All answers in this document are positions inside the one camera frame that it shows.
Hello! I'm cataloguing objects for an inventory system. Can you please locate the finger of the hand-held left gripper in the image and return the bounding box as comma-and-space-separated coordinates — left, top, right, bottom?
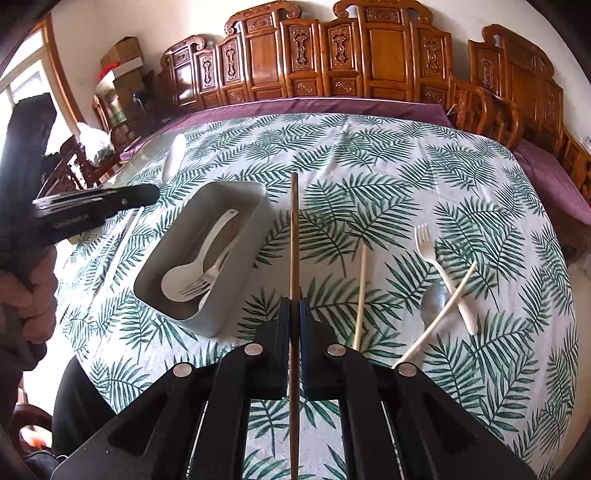
92, 184, 160, 217

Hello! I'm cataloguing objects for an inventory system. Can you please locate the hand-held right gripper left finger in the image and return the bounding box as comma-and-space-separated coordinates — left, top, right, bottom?
52, 296, 293, 480

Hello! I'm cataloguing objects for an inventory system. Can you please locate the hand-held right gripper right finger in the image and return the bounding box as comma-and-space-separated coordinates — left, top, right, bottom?
298, 298, 539, 480

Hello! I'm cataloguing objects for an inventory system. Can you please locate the pile of wooden cutlery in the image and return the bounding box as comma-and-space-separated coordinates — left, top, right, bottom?
353, 244, 369, 352

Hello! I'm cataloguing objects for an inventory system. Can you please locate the white plastic spoon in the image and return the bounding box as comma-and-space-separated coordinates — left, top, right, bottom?
161, 209, 240, 303

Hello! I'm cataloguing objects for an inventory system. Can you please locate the grey metal rectangular container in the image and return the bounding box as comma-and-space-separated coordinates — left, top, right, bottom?
133, 181, 277, 339

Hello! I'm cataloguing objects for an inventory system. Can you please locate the brown wooden chopstick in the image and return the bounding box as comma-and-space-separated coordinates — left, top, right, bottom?
289, 172, 301, 480

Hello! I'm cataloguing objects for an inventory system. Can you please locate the light wooden chopstick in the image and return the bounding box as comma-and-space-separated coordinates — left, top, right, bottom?
392, 261, 478, 369

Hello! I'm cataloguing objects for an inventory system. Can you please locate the white plastic fork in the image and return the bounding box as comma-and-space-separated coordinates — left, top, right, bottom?
414, 223, 479, 336

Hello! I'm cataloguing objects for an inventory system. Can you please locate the person's left forearm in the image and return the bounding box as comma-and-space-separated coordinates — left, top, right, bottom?
0, 339, 44, 374

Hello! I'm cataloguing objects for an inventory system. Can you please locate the person's left hand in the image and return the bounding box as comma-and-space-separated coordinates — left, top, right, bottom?
0, 247, 58, 342

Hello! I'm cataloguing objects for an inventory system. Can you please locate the dark wooden chair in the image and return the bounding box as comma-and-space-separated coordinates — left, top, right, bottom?
44, 134, 123, 192

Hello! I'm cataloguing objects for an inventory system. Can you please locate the white plastic bag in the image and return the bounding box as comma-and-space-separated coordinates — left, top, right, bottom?
76, 122, 116, 168

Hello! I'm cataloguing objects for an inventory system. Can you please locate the brown wooden chair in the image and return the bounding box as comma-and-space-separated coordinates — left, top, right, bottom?
92, 95, 139, 144

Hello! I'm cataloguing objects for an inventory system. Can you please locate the white box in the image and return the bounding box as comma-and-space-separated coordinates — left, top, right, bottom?
95, 58, 144, 90

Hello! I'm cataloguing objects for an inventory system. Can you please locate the brown cardboard box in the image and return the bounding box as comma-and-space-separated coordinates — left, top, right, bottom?
100, 37, 144, 68

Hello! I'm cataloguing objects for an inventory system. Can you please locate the green leaf print tablecloth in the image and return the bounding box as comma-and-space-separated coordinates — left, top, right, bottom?
55, 113, 580, 480

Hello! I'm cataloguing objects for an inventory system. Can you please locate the long purple sofa cushion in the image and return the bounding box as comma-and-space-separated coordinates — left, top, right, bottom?
120, 98, 455, 160

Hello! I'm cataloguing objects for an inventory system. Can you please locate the carved wooden long sofa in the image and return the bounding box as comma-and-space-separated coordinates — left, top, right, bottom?
157, 0, 455, 116

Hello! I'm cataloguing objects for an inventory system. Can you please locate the purple armchair cushion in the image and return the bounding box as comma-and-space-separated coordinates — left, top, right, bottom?
512, 138, 591, 217

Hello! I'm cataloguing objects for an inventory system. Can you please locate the carved wooden armchair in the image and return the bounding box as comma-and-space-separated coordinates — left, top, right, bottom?
450, 24, 591, 204

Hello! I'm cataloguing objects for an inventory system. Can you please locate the wooden window frame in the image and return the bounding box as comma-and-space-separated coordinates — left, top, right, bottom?
41, 18, 88, 127

